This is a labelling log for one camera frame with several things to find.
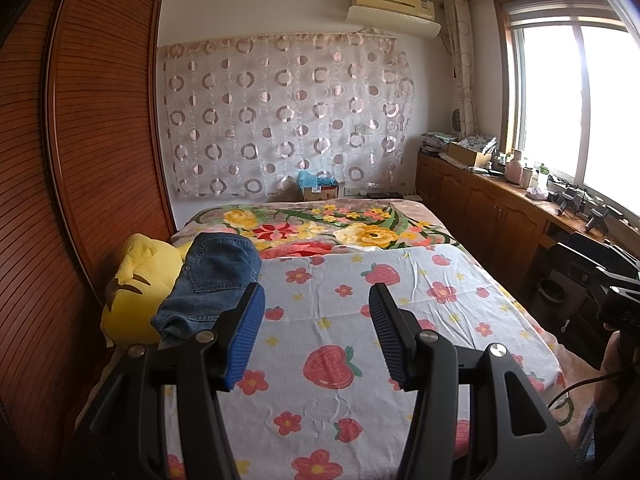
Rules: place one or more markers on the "green cap bottle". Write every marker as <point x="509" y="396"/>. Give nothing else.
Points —
<point x="543" y="176"/>

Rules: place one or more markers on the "small white fan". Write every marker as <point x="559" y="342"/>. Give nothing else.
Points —
<point x="455" y="121"/>

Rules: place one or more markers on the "window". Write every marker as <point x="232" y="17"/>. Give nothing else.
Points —
<point x="575" y="110"/>

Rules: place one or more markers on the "wooden slatted wardrobe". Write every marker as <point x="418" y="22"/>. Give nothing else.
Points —
<point x="100" y="135"/>

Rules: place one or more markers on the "low wooden cabinet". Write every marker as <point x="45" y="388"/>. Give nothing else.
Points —
<point x="480" y="200"/>

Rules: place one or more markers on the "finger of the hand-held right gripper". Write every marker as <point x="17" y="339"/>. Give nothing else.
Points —
<point x="620" y="285"/>
<point x="575" y="262"/>

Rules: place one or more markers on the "yellow plush toy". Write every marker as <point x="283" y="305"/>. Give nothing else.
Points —
<point x="140" y="270"/>

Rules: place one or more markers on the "wall air conditioner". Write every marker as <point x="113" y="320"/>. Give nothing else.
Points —
<point x="395" y="12"/>

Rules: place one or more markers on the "blue denim pants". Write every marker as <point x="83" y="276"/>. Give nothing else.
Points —
<point x="215" y="270"/>

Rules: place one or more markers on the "white jar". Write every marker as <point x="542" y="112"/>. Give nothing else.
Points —
<point x="527" y="177"/>

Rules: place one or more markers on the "small printed cardboard box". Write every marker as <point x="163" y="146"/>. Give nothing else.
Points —
<point x="322" y="193"/>

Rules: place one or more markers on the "pink bottle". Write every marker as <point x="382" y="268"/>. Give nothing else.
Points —
<point x="515" y="170"/>

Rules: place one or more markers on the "circle pattern wall curtain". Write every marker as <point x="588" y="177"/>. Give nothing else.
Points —
<point x="280" y="120"/>

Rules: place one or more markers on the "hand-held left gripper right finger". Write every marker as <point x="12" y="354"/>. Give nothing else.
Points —
<point x="387" y="335"/>

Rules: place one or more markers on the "patterned window curtain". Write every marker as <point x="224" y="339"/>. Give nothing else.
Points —
<point x="462" y="60"/>

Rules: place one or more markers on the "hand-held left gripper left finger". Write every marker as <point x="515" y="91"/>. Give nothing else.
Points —
<point x="245" y="340"/>

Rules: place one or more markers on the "person's right hand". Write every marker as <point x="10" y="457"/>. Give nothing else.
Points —
<point x="616" y="360"/>

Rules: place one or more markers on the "blue denim garment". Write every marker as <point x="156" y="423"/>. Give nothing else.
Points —
<point x="590" y="435"/>

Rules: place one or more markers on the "black device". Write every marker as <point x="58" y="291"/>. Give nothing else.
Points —
<point x="600" y="219"/>
<point x="565" y="201"/>

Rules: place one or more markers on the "pink crumpled cloth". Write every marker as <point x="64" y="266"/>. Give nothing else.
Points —
<point x="537" y="193"/>

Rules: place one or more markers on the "floral blanket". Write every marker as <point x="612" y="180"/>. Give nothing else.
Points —
<point x="300" y="220"/>

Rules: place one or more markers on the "dark trash bin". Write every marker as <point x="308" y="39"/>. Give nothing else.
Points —
<point x="552" y="305"/>

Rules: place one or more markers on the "green patterned bundle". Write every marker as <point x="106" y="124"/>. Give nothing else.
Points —
<point x="477" y="143"/>

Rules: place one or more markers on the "open cardboard box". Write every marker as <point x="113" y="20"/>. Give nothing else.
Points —
<point x="465" y="152"/>

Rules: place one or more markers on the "black flat box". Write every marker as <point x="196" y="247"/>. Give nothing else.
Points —
<point x="385" y="195"/>

